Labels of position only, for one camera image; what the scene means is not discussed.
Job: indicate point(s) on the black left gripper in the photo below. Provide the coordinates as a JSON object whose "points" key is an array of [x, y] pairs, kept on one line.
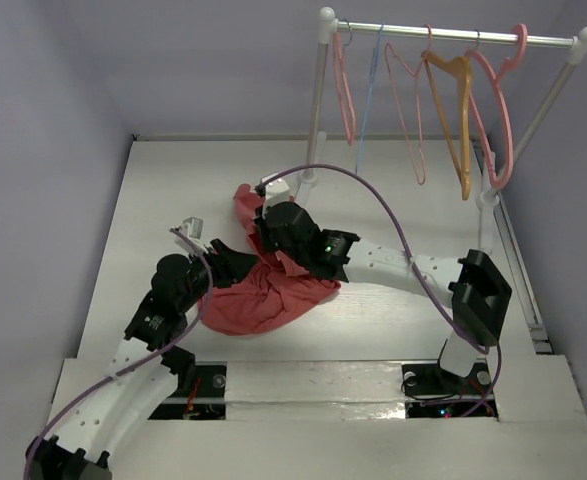
{"points": [[230, 265]]}

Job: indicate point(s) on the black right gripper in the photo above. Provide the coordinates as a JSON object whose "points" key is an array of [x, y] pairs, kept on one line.
{"points": [[261, 226]]}

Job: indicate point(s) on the red t shirt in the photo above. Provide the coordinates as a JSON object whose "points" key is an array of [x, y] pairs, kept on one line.
{"points": [[276, 292]]}

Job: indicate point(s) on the thick pink plastic hanger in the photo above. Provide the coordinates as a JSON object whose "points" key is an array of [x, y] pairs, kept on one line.
{"points": [[498, 179]]}

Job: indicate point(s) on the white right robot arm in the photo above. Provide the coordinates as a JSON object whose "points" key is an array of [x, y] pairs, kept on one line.
{"points": [[470, 292]]}

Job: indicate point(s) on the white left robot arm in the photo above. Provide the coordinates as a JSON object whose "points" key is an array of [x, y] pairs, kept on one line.
{"points": [[147, 367]]}

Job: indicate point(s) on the pink hanger far left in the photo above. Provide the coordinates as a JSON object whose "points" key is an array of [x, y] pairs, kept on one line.
{"points": [[343, 90]]}

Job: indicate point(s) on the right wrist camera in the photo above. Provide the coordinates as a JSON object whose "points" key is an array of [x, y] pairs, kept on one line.
{"points": [[273, 191]]}

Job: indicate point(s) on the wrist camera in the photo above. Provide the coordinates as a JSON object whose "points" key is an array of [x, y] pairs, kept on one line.
{"points": [[273, 191], [188, 234]]}

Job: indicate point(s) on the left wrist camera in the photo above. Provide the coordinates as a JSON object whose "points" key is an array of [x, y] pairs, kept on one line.
{"points": [[188, 234]]}

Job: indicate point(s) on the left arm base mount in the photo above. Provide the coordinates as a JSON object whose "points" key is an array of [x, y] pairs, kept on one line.
{"points": [[203, 399]]}

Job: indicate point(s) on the blue wire hanger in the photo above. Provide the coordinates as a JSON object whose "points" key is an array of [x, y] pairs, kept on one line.
{"points": [[373, 67]]}

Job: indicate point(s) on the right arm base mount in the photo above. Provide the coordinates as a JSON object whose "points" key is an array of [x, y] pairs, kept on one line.
{"points": [[431, 392]]}

